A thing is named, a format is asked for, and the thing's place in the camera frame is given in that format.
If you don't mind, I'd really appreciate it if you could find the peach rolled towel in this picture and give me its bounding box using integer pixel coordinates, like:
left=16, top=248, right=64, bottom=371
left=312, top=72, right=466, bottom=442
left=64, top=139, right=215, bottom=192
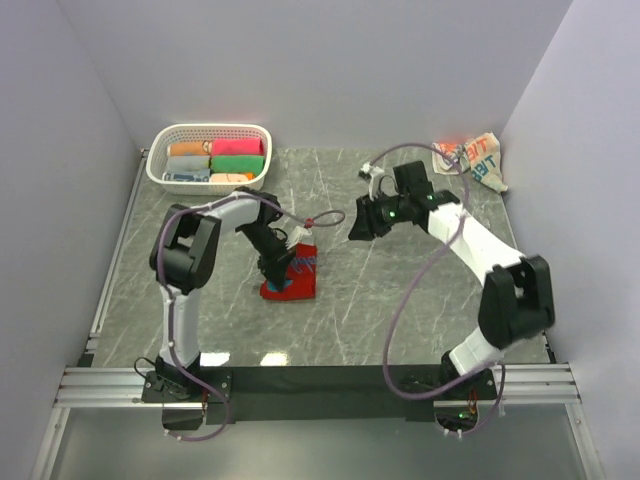
left=209, top=172, right=255, bottom=183

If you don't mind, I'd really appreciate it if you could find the pink rolled towel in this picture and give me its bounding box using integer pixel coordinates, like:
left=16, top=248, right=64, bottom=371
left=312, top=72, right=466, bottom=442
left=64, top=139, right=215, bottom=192
left=211, top=137, right=264, bottom=157

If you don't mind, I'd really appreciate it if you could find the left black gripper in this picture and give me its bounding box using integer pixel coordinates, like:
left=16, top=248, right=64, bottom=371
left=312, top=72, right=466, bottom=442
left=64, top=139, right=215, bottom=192
left=241, top=222, right=299, bottom=293

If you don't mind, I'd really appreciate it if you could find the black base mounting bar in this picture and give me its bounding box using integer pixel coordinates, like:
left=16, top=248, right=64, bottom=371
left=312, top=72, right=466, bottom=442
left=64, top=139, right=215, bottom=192
left=141, top=364, right=497, bottom=425

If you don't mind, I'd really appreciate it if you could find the green rolled towel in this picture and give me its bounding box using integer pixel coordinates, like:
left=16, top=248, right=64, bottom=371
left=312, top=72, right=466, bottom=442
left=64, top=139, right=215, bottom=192
left=210, top=155, right=265, bottom=176

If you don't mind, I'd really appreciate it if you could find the blue patterned rolled towel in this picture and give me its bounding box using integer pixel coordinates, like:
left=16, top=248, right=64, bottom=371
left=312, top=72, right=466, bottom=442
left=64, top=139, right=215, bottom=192
left=162, top=170, right=210, bottom=183

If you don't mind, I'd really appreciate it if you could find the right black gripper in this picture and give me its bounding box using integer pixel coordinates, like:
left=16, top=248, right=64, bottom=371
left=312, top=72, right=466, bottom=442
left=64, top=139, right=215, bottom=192
left=348, top=191, right=410, bottom=244

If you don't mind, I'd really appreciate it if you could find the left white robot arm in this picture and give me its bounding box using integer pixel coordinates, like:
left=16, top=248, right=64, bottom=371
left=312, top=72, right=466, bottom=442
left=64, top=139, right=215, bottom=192
left=149, top=187, right=295, bottom=402

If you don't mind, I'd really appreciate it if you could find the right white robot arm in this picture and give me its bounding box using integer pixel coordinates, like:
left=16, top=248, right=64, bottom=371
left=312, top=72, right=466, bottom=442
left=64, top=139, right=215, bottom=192
left=349, top=161, right=555, bottom=399

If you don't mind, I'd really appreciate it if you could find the aluminium front rail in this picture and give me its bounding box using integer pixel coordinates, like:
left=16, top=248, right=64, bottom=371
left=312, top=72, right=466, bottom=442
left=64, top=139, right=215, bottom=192
left=54, top=364, right=581, bottom=408

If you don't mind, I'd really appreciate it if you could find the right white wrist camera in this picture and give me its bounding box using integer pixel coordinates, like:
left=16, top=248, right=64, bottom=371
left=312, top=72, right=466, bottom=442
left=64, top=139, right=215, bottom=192
left=358, top=162, right=385, bottom=200

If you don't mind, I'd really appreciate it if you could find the white plastic basket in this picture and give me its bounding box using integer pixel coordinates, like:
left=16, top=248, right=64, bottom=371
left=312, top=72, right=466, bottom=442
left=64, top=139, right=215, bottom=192
left=146, top=123, right=273, bottom=196

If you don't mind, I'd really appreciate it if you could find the grey rolled towel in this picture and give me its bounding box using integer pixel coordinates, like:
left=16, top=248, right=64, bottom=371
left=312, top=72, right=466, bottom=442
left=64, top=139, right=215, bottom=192
left=166, top=155, right=210, bottom=173

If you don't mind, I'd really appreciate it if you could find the red blue cat towel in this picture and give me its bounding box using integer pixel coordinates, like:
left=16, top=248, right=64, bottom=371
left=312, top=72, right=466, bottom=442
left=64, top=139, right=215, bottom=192
left=260, top=243, right=318, bottom=302

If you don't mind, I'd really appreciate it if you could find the orange rolled towel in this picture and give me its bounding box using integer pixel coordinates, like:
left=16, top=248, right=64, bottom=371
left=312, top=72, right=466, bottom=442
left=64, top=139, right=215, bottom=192
left=167, top=141, right=212, bottom=157

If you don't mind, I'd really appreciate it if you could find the white printed towel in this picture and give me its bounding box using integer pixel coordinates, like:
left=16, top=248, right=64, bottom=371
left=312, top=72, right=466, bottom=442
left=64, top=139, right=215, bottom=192
left=431, top=132, right=508, bottom=194

